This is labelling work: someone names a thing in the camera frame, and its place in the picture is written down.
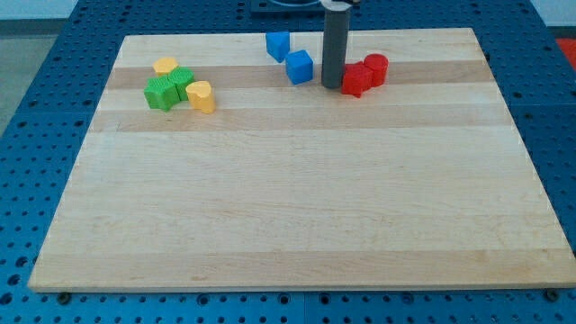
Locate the yellow hexagon block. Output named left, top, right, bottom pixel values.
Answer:
left=152, top=57, right=179, bottom=77

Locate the red cylinder block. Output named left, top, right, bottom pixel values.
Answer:
left=364, top=53, right=389, bottom=87

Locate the green star block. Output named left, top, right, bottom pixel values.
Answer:
left=144, top=76, right=180, bottom=112

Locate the blue cube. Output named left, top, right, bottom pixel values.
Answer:
left=285, top=49, right=314, bottom=85

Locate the red star block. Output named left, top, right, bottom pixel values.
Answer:
left=341, top=62, right=374, bottom=98

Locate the blue triangle block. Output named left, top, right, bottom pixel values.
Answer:
left=265, top=31, right=291, bottom=63

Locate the green cylinder block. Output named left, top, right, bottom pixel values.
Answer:
left=167, top=67, right=195, bottom=101

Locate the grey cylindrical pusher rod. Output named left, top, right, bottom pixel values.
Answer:
left=320, top=0, right=352, bottom=88

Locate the wooden board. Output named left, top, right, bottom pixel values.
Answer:
left=29, top=28, right=575, bottom=293

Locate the yellow heart block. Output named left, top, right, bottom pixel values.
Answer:
left=185, top=81, right=216, bottom=114

